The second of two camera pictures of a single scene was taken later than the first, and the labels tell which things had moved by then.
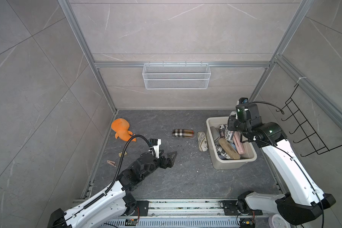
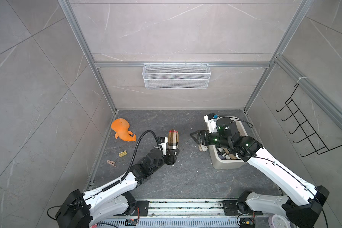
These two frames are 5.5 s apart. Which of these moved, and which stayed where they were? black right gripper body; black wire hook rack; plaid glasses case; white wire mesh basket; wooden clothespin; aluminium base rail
Moved: plaid glasses case; black right gripper body
Stayed: white wire mesh basket; black wire hook rack; aluminium base rail; wooden clothespin
